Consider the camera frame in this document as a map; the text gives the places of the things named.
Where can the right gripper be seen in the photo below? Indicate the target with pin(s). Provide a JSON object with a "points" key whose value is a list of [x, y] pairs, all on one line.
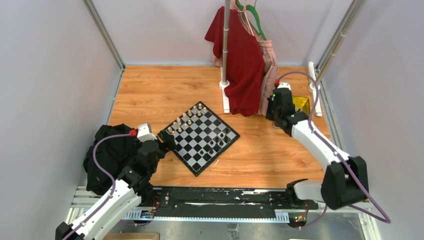
{"points": [[270, 116]]}

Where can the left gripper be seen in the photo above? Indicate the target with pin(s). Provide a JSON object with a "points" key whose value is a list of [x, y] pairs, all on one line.
{"points": [[169, 138]]}

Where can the black and white chessboard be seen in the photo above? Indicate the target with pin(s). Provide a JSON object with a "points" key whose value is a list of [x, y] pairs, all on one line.
{"points": [[200, 137]]}

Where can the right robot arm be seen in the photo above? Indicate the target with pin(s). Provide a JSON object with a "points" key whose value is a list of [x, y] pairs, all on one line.
{"points": [[345, 179]]}

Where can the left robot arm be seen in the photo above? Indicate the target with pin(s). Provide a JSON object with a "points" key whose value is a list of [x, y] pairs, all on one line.
{"points": [[127, 191]]}

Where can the yellow tray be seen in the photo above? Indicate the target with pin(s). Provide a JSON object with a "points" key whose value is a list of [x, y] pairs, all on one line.
{"points": [[301, 104]]}

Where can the pink garment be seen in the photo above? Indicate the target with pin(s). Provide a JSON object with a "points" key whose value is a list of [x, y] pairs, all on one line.
{"points": [[270, 62]]}

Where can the black cloth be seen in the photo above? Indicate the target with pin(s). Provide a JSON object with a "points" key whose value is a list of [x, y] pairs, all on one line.
{"points": [[112, 155]]}

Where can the white rack base foot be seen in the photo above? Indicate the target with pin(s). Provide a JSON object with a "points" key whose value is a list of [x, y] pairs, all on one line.
{"points": [[224, 92]]}

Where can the red shirt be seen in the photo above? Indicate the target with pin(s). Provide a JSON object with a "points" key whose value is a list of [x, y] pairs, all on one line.
{"points": [[244, 69]]}

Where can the green hanger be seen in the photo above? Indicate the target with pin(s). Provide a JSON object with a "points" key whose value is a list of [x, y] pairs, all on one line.
{"points": [[256, 26]]}

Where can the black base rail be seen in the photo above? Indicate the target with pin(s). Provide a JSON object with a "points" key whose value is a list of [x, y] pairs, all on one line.
{"points": [[225, 204]]}

